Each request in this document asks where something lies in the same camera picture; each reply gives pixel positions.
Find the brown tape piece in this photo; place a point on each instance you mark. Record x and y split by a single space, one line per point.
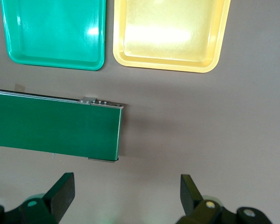
20 87

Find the green conveyor belt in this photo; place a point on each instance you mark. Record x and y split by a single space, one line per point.
53 126

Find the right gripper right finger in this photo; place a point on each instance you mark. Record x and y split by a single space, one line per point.
191 200

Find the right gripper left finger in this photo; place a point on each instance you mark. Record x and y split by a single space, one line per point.
58 198

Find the yellow plastic tray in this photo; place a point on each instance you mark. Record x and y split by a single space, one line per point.
168 35

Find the green plastic tray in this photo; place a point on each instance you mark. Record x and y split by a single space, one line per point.
53 30

